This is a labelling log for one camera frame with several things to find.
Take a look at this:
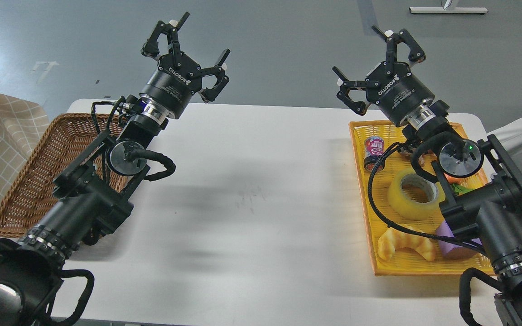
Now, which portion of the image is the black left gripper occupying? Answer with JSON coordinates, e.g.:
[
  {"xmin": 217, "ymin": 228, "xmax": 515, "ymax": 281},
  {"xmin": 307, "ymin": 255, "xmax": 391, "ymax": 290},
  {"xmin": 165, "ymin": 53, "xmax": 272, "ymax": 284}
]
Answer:
[{"xmin": 139, "ymin": 11, "xmax": 231, "ymax": 120}]

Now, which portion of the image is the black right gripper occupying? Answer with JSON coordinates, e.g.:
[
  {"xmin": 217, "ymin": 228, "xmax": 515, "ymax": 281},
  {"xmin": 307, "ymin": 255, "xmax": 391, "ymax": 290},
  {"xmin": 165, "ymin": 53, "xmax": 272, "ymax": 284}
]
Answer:
[{"xmin": 332, "ymin": 25, "xmax": 436, "ymax": 127}]

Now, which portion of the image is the yellow tape roll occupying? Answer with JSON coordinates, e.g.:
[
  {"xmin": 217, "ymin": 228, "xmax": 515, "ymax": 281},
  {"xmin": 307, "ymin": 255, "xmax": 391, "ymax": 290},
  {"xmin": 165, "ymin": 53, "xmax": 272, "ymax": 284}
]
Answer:
[{"xmin": 386, "ymin": 168, "xmax": 445, "ymax": 221}]

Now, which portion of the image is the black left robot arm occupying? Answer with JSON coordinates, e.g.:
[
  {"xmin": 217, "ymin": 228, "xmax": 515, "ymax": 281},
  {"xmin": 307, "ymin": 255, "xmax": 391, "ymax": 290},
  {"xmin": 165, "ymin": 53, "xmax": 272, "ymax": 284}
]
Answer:
[{"xmin": 0, "ymin": 12, "xmax": 230, "ymax": 326}]

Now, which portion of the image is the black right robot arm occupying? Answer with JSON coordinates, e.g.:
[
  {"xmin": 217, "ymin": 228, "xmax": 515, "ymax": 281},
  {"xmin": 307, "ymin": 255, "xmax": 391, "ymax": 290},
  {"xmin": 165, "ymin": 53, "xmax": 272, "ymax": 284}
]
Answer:
[{"xmin": 332, "ymin": 25, "xmax": 522, "ymax": 326}]

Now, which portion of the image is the small pink drink can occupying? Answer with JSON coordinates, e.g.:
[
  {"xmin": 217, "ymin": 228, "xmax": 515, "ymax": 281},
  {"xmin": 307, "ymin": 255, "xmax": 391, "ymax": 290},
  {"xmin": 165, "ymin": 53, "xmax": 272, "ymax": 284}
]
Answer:
[{"xmin": 363, "ymin": 136, "xmax": 385, "ymax": 173}]

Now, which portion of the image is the white stand base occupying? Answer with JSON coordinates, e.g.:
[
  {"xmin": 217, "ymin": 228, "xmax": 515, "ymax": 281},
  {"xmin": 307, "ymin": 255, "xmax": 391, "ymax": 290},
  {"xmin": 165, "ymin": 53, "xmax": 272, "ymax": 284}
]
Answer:
[{"xmin": 408, "ymin": 6, "xmax": 488, "ymax": 15}]

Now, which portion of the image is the toy carrot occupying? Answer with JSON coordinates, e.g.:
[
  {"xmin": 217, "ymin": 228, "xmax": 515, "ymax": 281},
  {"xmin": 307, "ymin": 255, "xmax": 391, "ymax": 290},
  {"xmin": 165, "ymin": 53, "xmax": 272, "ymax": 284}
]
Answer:
[{"xmin": 443, "ymin": 173, "xmax": 465, "ymax": 184}]

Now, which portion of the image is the yellow plastic basket tray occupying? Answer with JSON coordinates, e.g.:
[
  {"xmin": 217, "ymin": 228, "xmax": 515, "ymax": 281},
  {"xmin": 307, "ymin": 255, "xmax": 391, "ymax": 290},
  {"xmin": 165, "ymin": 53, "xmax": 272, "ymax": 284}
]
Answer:
[{"xmin": 349, "ymin": 120, "xmax": 494, "ymax": 276}]

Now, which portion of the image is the toy croissant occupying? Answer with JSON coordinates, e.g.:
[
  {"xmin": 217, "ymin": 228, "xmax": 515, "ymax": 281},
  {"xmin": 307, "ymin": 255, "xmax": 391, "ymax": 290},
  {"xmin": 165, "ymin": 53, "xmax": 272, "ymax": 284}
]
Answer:
[{"xmin": 377, "ymin": 228, "xmax": 437, "ymax": 262}]

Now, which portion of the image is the purple foam block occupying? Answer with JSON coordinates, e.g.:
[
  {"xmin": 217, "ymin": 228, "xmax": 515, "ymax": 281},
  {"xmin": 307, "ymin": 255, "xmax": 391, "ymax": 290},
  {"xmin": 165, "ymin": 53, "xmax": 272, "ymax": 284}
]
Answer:
[{"xmin": 435, "ymin": 221, "xmax": 478, "ymax": 260}]

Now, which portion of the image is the brown wicker basket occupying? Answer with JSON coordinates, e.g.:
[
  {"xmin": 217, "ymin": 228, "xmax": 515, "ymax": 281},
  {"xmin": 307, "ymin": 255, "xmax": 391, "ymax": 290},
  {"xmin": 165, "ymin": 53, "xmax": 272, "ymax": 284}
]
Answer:
[{"xmin": 0, "ymin": 113, "xmax": 128, "ymax": 239}]

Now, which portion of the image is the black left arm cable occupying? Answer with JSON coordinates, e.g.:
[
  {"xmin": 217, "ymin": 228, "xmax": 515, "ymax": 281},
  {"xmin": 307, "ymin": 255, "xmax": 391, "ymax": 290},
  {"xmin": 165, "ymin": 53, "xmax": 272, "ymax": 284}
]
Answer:
[{"xmin": 127, "ymin": 151, "xmax": 176, "ymax": 182}]

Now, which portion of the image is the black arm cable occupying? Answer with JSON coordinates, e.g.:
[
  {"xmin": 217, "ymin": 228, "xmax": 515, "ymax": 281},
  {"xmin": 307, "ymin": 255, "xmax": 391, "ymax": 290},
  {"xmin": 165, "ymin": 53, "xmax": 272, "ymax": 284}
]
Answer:
[
  {"xmin": 368, "ymin": 141, "xmax": 488, "ymax": 256},
  {"xmin": 127, "ymin": 151, "xmax": 176, "ymax": 182}
]

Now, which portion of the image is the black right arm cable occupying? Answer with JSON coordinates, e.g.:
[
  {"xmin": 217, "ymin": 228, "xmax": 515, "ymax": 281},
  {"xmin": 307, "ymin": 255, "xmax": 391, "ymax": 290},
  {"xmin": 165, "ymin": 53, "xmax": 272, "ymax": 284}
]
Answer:
[{"xmin": 368, "ymin": 141, "xmax": 488, "ymax": 256}]

